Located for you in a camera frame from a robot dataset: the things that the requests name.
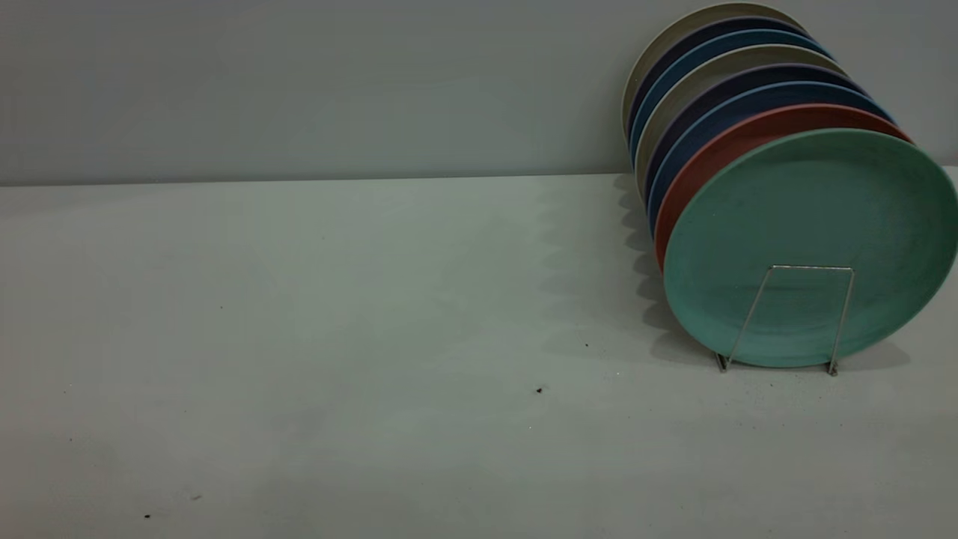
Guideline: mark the green round plate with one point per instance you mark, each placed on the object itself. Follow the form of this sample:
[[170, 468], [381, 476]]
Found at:
[[823, 202]]

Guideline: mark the salmon pink round plate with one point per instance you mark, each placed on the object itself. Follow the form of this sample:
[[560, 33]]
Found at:
[[696, 168]]

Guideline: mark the blue round plate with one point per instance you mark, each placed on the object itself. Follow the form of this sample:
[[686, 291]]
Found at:
[[711, 116], [718, 43]]

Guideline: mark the beige round plate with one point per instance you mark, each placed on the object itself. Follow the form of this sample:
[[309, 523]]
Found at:
[[703, 71], [673, 30]]

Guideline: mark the dark purple round plate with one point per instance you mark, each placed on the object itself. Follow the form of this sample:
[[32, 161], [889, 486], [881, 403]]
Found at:
[[718, 27], [718, 86]]

